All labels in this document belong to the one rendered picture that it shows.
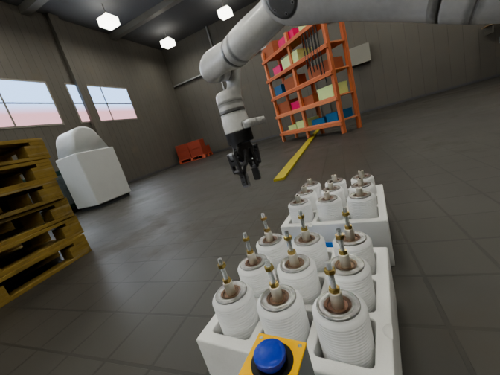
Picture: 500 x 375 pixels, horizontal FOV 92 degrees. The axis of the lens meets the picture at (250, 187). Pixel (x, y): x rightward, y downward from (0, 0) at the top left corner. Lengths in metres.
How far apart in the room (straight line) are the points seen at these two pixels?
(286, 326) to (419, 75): 11.09
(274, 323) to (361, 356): 0.15
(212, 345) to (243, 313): 0.10
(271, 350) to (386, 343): 0.25
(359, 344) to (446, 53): 11.35
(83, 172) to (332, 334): 4.94
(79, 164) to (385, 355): 5.02
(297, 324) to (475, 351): 0.42
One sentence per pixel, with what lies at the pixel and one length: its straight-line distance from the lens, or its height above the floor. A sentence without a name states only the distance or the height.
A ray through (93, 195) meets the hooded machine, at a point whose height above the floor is 0.26.
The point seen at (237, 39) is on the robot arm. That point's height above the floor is 0.77.
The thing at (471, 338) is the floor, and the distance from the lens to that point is 0.83.
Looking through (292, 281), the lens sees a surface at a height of 0.24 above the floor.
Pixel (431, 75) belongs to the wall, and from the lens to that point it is 11.46.
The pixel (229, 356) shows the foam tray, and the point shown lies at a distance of 0.62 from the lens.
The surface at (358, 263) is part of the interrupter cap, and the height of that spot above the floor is 0.25.
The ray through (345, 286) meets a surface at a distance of 0.57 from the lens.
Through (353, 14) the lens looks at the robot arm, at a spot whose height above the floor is 0.69.
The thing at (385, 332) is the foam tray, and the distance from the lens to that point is 0.56.
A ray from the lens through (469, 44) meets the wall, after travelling 11.84.
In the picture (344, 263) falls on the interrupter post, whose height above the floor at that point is 0.26.
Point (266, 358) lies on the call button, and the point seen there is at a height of 0.33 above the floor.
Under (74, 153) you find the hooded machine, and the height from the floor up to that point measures 1.04.
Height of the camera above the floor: 0.59
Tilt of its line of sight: 13 degrees down
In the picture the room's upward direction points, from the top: 16 degrees counter-clockwise
